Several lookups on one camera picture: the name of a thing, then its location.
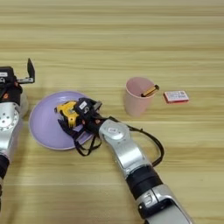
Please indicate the small red white box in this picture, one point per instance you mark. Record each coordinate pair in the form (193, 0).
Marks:
(176, 96)

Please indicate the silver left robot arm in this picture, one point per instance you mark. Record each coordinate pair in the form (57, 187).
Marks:
(8, 125)

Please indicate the pink plastic cup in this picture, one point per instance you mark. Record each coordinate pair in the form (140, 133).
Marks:
(135, 105)

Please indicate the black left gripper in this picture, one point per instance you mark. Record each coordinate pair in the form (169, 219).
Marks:
(11, 92)

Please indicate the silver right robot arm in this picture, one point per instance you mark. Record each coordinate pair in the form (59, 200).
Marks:
(131, 157)

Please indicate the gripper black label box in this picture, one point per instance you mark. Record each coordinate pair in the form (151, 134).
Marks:
(83, 106)
(6, 74)

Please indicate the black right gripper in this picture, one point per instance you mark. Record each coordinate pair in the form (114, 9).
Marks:
(92, 121)

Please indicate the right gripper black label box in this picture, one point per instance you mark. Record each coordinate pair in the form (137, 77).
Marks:
(83, 106)

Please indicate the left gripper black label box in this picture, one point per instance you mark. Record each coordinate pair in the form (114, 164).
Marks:
(6, 74)

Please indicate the purple plastic plate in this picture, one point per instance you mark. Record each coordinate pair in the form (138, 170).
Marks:
(43, 125)

